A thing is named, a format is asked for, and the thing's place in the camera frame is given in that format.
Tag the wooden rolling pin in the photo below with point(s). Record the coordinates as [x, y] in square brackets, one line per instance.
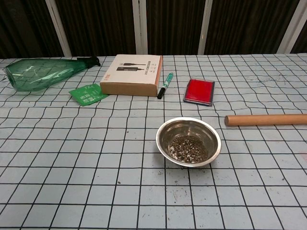
[263, 119]

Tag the stainless steel bowl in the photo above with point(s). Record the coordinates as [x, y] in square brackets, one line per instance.
[165, 136]

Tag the green marker pen black cap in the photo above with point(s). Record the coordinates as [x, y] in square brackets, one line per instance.
[166, 83]

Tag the crushed dark spice grains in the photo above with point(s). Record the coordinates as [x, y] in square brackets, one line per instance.
[188, 149]

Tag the red ink pad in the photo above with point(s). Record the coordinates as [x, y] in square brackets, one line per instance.
[199, 91]

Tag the green tea sachet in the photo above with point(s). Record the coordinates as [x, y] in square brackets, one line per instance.
[87, 94]

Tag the grey grid pattern tablecloth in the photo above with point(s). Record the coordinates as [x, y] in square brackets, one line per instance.
[72, 167]

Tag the green transparent plastic bottle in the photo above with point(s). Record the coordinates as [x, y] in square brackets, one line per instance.
[36, 74]

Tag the white frame post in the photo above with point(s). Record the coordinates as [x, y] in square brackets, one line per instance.
[291, 26]
[58, 28]
[205, 26]
[139, 26]

